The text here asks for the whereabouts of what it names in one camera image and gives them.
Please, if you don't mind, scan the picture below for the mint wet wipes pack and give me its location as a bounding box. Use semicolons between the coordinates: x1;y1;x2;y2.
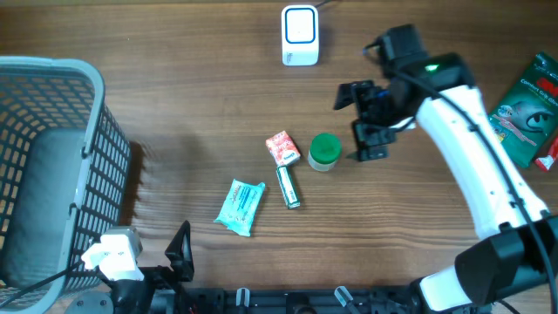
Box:
214;180;266;237

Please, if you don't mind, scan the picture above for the black camera cable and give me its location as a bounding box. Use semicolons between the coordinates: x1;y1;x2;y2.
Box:
0;259;105;310
362;41;558;314

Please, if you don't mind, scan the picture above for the black right camera cable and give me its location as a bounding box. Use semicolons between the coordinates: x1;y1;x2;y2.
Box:
362;41;558;314

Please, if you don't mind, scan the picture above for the grey plastic mesh basket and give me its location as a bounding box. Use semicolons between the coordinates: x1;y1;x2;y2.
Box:
1;57;132;313

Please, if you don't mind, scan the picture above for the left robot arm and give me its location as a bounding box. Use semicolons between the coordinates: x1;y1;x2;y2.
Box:
66;221;200;313

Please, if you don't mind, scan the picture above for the green glove package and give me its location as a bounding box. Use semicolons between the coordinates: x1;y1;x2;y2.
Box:
488;51;557;167

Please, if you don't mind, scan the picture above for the green lidded jar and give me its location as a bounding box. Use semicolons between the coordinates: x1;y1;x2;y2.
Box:
308;133;342;172

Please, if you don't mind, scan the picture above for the red patterned small box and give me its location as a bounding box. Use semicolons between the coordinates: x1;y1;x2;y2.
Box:
265;131;301;167

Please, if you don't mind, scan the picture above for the black left camera cable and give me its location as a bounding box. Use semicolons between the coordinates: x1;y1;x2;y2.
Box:
0;259;105;310

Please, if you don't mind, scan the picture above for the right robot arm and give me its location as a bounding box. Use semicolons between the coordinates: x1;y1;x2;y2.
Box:
335;24;557;313

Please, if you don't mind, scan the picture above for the black mounting rail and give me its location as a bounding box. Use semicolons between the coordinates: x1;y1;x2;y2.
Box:
186;286;431;314

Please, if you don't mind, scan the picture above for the green white small tube box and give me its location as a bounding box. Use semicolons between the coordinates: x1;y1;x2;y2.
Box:
276;166;301;209

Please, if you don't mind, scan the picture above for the white barcode scanner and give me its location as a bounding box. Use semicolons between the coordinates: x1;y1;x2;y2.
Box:
281;4;319;66

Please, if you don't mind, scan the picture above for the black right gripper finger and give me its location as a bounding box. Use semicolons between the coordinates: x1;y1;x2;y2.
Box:
333;82;357;110
346;146;389;162

